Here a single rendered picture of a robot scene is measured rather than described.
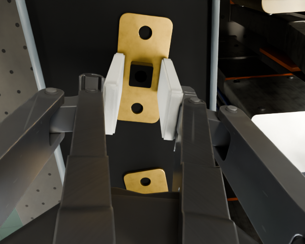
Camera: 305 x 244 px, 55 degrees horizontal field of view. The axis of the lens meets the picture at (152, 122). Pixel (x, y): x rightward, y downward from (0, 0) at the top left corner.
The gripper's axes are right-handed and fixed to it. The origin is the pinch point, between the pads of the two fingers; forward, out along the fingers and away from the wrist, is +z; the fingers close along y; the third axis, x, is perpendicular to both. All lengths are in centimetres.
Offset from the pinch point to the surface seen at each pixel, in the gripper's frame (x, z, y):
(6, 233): -149, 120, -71
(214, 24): 4.3, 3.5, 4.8
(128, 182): -10.5, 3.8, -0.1
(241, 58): -4.1, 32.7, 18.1
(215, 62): 1.6, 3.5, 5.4
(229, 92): -5.5, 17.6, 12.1
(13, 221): -139, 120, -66
